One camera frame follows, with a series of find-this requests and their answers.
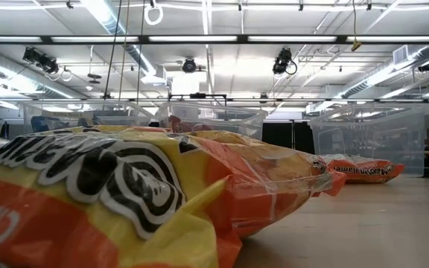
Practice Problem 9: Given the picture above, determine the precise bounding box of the yellow hanging cord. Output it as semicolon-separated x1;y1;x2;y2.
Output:
351;0;363;52

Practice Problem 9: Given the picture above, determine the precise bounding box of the black overhead frame beam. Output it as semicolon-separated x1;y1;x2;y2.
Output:
0;33;429;45

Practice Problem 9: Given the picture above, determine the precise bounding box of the red Maruchan ramen packet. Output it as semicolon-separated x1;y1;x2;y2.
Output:
167;114;194;134

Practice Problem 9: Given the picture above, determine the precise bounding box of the black room partition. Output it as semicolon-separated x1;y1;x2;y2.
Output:
261;121;314;156

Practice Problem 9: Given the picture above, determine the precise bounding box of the tan hanging cord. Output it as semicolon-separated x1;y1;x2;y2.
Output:
118;0;130;101

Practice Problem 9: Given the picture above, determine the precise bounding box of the white ceiling vent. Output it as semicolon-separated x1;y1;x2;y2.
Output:
392;44;419;66

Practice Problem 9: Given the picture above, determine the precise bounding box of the black round pendant lamp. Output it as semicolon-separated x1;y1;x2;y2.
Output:
86;72;104;86

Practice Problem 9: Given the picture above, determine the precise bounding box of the orange Maruchan ramen packet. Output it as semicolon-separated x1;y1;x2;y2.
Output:
0;124;348;268
320;153;406;185

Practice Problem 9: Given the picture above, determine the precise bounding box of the black metal stand frame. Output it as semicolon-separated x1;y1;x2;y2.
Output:
167;92;228;122

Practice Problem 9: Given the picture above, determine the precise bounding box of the blue Maruchan ramen packet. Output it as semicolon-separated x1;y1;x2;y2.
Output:
31;115;71;134
75;116;102;128

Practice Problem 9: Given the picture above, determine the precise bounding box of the silver air duct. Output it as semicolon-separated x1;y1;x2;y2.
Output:
0;45;74;100
80;0;169;85
339;43;429;100

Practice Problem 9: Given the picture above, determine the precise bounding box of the white hanging cable ring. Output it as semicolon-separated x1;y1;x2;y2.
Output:
143;1;165;27

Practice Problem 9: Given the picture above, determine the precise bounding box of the white LED light strip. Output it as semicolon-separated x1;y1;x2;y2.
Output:
346;36;429;42
148;36;238;42
50;36;140;42
247;36;337;42
0;36;43;42

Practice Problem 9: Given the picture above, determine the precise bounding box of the black hanging cable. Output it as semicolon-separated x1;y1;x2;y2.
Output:
102;0;123;101

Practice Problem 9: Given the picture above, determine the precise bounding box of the clear plastic bin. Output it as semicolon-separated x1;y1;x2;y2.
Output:
306;102;429;176
155;101;270;141
21;98;155;137

